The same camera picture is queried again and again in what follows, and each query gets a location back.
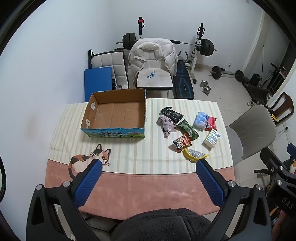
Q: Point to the chrome dumbbell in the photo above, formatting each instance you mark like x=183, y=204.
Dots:
x=207, y=90
x=204, y=83

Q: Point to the purple cloth headband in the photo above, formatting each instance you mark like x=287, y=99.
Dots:
x=167, y=126

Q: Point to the small blue packet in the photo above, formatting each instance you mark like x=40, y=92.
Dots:
x=150, y=75

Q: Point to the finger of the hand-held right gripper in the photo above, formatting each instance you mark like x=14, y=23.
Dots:
x=291, y=150
x=272, y=160

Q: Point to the black barbell on rack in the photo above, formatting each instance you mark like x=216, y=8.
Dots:
x=205, y=47

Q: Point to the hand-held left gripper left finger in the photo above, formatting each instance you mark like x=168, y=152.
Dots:
x=89, y=183

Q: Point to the white barbell rack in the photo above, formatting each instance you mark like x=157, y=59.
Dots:
x=196, y=51

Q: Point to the red snack packet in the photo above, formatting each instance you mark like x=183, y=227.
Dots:
x=211, y=124

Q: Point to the panda print snack packet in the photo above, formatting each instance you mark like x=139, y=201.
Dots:
x=181, y=143

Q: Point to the blue tissue pack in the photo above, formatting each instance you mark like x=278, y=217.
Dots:
x=200, y=120

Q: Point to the blue folded mat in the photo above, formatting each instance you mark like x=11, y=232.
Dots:
x=97, y=81

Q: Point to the person's dark fleece clothing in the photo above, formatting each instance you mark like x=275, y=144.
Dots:
x=161, y=226

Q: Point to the silver scrubbing sponge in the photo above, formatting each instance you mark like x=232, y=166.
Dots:
x=194, y=154

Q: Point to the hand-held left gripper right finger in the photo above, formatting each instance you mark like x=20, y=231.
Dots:
x=210, y=183

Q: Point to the black snack packet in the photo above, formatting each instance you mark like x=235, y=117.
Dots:
x=172, y=114

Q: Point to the white puffer jacket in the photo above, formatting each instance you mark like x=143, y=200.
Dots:
x=150, y=46

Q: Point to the grey shell chair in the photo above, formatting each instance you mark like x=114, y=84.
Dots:
x=252, y=129

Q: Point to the black weight bench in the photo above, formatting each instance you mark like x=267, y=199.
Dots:
x=183, y=83

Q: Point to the brown wooden chair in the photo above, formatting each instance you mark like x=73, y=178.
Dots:
x=281, y=107

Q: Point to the black floor barbell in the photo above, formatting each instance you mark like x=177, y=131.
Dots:
x=216, y=71

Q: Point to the cardboard box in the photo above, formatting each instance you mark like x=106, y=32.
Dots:
x=115, y=115

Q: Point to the green snack packet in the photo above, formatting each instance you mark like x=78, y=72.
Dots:
x=188, y=129

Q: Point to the white padded chair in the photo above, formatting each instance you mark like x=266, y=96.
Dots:
x=153, y=80
x=108, y=61

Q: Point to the dark gym equipment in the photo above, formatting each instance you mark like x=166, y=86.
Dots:
x=261, y=90

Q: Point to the yellow tissue pack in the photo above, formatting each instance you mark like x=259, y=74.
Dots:
x=211, y=139

